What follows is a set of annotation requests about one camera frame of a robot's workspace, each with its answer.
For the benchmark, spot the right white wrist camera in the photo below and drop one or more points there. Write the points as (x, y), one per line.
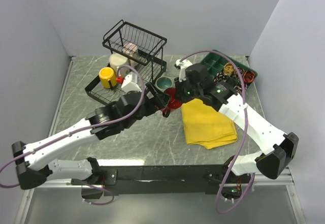
(182, 65)

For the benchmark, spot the black wire dish rack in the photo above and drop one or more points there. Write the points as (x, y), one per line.
(150, 57)

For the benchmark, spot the black front base beam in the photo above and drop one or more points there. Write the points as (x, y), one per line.
(163, 179)

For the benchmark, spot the white mug green interior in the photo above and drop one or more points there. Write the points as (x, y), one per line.
(116, 60)

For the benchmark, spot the yellow folded cloth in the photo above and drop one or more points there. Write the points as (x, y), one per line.
(206, 127)

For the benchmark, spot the dark patterned rolled item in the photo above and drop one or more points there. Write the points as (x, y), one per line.
(221, 77)

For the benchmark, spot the pink mug lilac interior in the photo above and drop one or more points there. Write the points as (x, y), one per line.
(131, 50)

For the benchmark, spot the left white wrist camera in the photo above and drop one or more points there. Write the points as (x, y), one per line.
(129, 83)

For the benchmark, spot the yellow enamel mug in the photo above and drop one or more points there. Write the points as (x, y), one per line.
(108, 77)

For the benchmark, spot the aluminium frame rail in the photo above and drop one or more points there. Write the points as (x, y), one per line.
(284, 178)

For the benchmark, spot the brown patterned rolled item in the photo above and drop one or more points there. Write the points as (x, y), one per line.
(240, 73)

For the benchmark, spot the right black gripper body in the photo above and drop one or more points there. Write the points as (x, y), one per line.
(187, 92)

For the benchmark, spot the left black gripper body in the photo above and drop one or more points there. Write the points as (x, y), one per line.
(149, 107)

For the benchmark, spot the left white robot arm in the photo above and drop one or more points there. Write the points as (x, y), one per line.
(39, 162)

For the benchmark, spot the orange rolled item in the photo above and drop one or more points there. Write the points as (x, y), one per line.
(249, 77)

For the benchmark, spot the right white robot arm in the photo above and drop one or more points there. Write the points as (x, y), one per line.
(277, 148)

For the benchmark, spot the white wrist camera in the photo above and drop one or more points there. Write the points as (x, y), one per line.
(182, 65)
(129, 83)

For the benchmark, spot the yellow-brown rolled item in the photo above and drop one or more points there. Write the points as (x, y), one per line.
(228, 69)

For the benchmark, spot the speckled blue-green mug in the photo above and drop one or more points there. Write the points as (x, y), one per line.
(163, 83)

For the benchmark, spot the pink-brown rolled item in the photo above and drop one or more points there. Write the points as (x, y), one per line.
(239, 90)

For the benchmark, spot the red cup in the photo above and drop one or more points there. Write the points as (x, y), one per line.
(173, 103)

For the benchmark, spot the green compartment tray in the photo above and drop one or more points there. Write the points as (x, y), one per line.
(215, 64)

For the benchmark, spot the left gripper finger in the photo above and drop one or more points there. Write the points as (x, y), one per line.
(152, 93)
(161, 100)

